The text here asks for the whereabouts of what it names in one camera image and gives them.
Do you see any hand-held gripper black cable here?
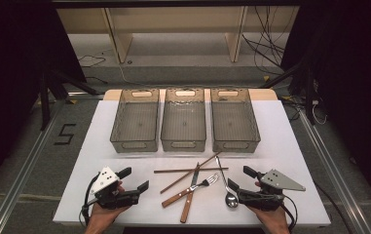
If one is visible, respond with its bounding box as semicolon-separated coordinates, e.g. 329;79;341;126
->
279;193;299;232
80;175;100;226

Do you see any left hand-held gripper black cable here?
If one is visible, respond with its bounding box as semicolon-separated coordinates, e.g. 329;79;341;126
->
80;175;100;226

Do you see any smoky clear plastic bin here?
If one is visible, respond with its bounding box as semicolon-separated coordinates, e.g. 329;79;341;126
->
160;87;207;153
209;87;261;154
109;88;161;154

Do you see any black tripod stand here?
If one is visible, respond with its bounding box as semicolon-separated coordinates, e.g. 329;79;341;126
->
260;58;317;126
38;69;101;131

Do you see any bundle of black cables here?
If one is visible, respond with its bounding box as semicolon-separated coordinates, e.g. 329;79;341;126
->
241;6;287;76

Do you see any long black floor cable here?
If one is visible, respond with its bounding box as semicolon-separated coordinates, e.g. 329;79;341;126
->
313;181;348;234

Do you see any person's left hand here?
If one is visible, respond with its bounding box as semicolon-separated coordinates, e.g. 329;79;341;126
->
89;182;132;225

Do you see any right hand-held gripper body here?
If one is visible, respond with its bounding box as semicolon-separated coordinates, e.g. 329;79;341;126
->
238;169;307;212

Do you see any white plug with cable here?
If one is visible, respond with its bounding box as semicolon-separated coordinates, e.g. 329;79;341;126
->
311;98;328;126

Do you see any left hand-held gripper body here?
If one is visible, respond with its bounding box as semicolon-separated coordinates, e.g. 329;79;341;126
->
90;166;140;211

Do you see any wooden handled fork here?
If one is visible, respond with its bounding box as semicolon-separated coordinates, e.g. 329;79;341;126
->
161;173;220;209

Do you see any black curtain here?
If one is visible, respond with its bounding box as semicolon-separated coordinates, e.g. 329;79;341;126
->
0;0;88;200
279;0;371;209

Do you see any beige wooden desk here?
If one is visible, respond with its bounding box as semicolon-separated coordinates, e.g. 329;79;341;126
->
56;6;301;64

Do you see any thin black floor cable loop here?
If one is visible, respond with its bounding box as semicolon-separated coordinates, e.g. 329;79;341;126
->
77;54;108;68

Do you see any person's right hand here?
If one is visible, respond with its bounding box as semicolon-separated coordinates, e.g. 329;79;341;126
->
247;206;289;225

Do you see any aluminium floor rail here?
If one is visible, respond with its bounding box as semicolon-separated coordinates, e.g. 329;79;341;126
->
298;110;371;234
0;100;64;234

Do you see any metal spoon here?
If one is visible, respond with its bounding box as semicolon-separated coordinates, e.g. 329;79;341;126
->
214;155;240;209

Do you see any white floor cable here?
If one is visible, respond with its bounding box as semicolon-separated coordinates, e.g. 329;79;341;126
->
118;62;162;88

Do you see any right hand-held gripper black cable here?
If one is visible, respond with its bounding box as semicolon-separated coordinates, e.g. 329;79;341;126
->
279;193;299;232

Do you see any wooden handled knife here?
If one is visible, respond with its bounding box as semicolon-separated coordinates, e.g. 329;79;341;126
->
179;161;201;224

